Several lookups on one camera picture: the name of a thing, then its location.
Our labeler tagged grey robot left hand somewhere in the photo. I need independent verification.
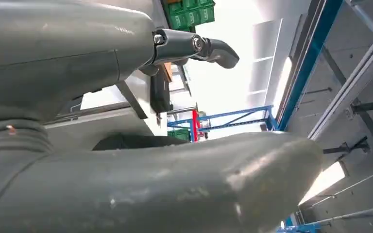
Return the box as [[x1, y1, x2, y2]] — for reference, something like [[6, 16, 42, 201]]
[[0, 0, 324, 233]]

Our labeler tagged white table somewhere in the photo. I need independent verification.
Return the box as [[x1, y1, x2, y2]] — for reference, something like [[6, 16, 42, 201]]
[[80, 69, 171, 136]]

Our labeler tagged grey board panel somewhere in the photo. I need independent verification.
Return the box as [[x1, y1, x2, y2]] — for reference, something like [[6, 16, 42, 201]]
[[45, 107, 156, 152]]

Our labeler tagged black zipped case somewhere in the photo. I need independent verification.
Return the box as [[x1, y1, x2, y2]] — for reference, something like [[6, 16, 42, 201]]
[[150, 66, 171, 114]]

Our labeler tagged green plastic crate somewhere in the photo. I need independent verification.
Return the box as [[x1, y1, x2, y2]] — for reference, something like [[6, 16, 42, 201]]
[[167, 128, 191, 142], [162, 0, 216, 32]]

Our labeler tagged long ceiling light panel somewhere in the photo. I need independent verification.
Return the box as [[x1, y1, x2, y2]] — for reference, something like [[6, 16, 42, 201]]
[[271, 56, 293, 117], [298, 161, 347, 206]]

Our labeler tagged blue steel beam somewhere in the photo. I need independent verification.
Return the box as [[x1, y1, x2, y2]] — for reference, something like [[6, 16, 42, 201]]
[[277, 0, 345, 132]]

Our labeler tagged red post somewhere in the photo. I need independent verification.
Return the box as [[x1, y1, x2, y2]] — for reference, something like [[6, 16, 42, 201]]
[[192, 109, 201, 142]]

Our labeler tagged blue steel rack frame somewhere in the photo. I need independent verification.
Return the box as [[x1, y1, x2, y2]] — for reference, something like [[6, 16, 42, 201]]
[[166, 105, 279, 143]]

